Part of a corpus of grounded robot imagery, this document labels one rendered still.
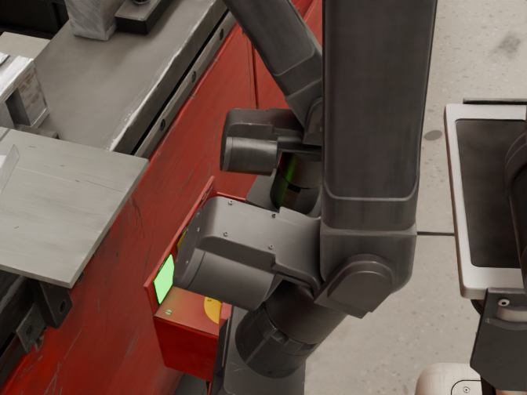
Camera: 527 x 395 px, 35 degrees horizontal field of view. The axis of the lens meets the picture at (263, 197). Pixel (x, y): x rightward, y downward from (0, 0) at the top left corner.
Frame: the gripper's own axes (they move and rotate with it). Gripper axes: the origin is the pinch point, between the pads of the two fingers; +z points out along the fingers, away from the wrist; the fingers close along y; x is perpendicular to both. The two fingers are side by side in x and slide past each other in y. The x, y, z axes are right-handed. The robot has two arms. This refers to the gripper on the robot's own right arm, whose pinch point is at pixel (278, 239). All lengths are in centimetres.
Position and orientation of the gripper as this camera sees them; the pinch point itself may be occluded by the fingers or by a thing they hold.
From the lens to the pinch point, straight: 108.4
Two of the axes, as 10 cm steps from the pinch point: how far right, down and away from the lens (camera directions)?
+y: -9.1, -4.0, 0.9
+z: -1.8, 6.0, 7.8
